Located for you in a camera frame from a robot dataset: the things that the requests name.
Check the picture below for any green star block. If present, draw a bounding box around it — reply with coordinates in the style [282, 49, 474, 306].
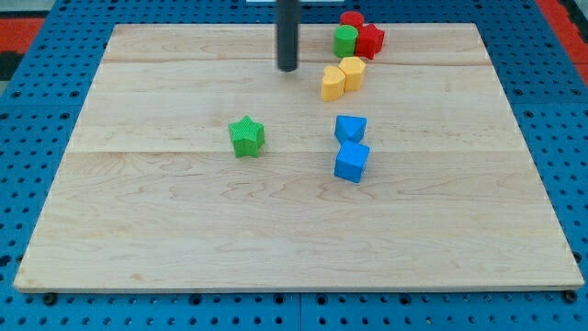
[228, 116, 265, 157]

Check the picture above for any red star block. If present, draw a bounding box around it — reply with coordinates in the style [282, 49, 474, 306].
[355, 24, 385, 60]

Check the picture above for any blue cube block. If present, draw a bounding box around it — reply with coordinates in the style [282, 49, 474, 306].
[334, 141, 370, 183]

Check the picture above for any blue triangle block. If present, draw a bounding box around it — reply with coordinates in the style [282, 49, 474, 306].
[334, 115, 368, 144]

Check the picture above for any yellow heart block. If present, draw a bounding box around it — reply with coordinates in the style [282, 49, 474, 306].
[321, 65, 346, 102]

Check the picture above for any wooden board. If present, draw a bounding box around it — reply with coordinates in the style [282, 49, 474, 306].
[14, 23, 584, 293]

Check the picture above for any yellow hexagon block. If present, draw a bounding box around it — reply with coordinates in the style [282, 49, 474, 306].
[339, 57, 367, 92]

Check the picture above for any green cylinder block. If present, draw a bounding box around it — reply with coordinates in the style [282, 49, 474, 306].
[333, 25, 359, 58]

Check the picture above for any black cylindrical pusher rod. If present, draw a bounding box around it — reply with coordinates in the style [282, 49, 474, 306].
[276, 0, 300, 73]

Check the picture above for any red cylinder block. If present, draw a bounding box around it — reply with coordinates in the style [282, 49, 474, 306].
[339, 11, 365, 29]

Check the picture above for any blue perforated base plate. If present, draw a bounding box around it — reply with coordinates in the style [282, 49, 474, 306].
[1, 1, 587, 330]

